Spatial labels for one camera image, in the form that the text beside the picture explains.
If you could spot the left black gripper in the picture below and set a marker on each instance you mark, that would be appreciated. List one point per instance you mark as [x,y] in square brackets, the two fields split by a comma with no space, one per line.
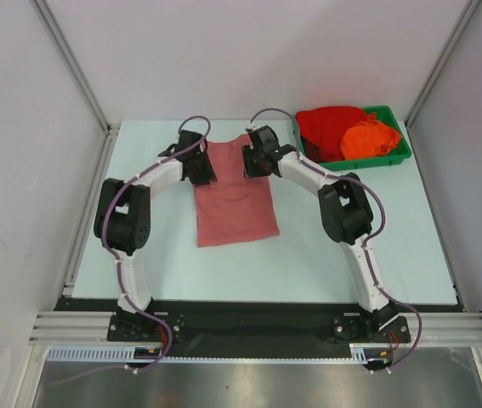
[208,174]

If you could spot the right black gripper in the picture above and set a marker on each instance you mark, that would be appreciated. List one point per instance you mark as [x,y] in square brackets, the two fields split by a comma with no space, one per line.
[252,161]

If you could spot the pink t shirt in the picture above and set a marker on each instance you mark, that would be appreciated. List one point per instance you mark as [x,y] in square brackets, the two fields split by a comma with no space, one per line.
[233,208]

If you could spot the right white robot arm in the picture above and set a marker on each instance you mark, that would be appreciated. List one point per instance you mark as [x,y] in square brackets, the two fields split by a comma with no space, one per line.
[345,214]

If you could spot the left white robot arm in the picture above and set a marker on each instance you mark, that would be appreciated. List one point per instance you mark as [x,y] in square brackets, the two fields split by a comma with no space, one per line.
[123,220]

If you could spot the dark maroon t shirt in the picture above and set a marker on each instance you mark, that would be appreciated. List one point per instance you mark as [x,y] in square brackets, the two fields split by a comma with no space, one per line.
[311,151]

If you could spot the red t shirt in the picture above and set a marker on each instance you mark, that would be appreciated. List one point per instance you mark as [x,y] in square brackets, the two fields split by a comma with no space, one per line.
[325,126]

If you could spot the orange t shirt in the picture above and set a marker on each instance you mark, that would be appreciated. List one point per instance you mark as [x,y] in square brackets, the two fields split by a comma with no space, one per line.
[369,138]

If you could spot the green plastic bin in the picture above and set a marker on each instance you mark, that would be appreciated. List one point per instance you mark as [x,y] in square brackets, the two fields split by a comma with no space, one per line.
[395,157]

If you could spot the white cable duct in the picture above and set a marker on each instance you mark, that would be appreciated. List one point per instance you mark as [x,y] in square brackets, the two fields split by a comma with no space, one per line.
[143,355]

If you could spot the aluminium frame rail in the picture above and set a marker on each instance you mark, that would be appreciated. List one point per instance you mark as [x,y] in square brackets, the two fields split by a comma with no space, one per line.
[91,327]

